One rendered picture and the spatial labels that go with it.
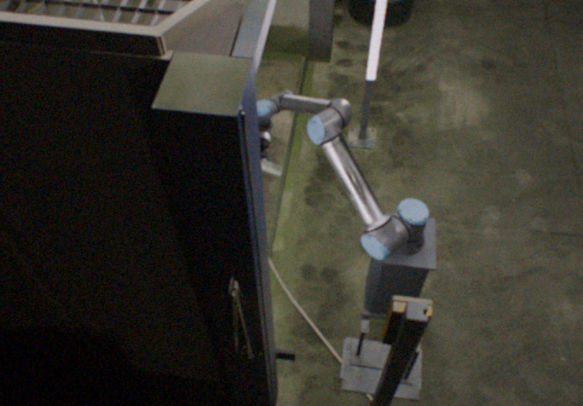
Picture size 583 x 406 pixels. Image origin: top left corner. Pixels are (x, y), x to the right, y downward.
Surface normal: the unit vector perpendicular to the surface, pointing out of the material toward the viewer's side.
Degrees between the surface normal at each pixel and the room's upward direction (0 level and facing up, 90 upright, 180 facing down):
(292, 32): 90
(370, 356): 0
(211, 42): 12
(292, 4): 90
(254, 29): 0
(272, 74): 0
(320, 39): 90
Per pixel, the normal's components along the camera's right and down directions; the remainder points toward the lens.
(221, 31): 0.20, -0.57
